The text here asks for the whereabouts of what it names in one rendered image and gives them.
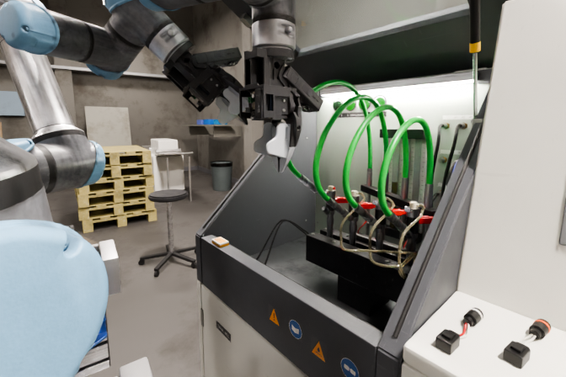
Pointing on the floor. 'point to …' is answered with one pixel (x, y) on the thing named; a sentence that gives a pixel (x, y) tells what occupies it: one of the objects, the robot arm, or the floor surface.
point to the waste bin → (221, 175)
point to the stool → (168, 229)
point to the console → (521, 169)
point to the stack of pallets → (119, 188)
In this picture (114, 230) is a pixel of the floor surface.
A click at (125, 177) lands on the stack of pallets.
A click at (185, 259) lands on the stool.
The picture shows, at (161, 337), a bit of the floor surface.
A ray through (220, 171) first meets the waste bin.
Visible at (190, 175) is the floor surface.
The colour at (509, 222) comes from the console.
